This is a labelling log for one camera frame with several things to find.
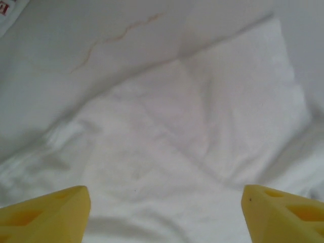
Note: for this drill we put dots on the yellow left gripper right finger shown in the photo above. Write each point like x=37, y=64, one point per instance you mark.
x=283, y=217

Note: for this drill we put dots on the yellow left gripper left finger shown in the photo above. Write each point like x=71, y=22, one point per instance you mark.
x=45, y=217

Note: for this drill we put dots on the white t-shirt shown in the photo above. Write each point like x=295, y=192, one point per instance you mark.
x=177, y=126

